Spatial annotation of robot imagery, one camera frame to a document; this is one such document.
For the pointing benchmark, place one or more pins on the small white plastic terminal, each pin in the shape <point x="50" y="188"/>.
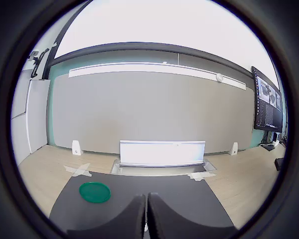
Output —
<point x="145" y="227"/>

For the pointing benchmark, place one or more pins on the round green lid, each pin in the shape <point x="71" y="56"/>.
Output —
<point x="94" y="192"/>

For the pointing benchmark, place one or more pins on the dark grey mat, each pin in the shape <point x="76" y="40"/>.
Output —
<point x="177" y="194"/>

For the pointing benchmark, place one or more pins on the white tape strip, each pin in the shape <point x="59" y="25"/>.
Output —
<point x="196" y="177"/>
<point x="82" y="168"/>
<point x="206" y="174"/>
<point x="72" y="169"/>

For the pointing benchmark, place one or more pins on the grey partition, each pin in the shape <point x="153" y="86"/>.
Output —
<point x="152" y="112"/>

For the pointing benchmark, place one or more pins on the white partition panel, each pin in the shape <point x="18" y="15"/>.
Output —
<point x="32" y="117"/>

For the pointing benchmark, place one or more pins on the black computer monitor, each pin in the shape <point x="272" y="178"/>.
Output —
<point x="267" y="109"/>

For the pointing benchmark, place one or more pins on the white partition bracket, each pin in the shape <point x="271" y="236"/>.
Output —
<point x="234" y="149"/>
<point x="76" y="148"/>

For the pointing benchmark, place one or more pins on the long white rail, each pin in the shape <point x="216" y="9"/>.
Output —
<point x="152" y="69"/>

